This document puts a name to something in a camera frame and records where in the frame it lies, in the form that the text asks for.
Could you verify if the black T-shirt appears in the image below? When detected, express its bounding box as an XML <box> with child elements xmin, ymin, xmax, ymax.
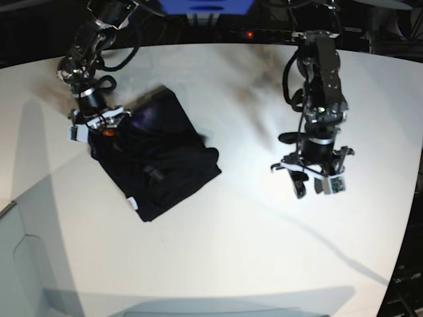
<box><xmin>89</xmin><ymin>87</ymin><xmax>221</xmax><ymax>222</ymax></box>

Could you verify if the black power strip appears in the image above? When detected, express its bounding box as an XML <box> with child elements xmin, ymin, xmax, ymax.
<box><xmin>230</xmin><ymin>28</ymin><xmax>295</xmax><ymax>44</ymax></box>

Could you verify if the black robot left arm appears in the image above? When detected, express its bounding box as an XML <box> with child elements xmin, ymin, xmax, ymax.
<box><xmin>270</xmin><ymin>30</ymin><xmax>355</xmax><ymax>199</ymax></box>

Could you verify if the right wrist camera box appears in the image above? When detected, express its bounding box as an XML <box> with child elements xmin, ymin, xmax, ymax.
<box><xmin>67</xmin><ymin>124</ymin><xmax>89</xmax><ymax>143</ymax></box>

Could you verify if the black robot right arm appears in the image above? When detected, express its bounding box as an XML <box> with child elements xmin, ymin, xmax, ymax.
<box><xmin>57</xmin><ymin>1</ymin><xmax>139</xmax><ymax>135</ymax></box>

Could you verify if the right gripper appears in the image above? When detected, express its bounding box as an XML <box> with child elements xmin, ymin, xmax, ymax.
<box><xmin>68</xmin><ymin>88</ymin><xmax>132</xmax><ymax>131</ymax></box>

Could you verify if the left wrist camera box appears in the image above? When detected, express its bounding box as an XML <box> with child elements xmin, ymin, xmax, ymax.
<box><xmin>322</xmin><ymin>174</ymin><xmax>346</xmax><ymax>195</ymax></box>

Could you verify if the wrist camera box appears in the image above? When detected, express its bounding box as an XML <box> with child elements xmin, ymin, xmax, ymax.
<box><xmin>67</xmin><ymin>124</ymin><xmax>89</xmax><ymax>143</ymax></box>
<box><xmin>322</xmin><ymin>174</ymin><xmax>346</xmax><ymax>195</ymax></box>

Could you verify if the white garment label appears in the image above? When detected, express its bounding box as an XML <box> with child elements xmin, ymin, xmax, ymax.
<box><xmin>127</xmin><ymin>197</ymin><xmax>138</xmax><ymax>211</ymax></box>

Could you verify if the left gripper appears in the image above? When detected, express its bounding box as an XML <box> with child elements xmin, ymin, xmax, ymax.
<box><xmin>270</xmin><ymin>140</ymin><xmax>355</xmax><ymax>199</ymax></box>

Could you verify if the blue plastic box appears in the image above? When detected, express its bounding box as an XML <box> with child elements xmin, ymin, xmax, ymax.
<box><xmin>159</xmin><ymin>0</ymin><xmax>254</xmax><ymax>15</ymax></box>

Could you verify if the black equipment case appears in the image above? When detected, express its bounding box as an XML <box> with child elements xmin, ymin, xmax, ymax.
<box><xmin>377</xmin><ymin>223</ymin><xmax>422</xmax><ymax>316</ymax></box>

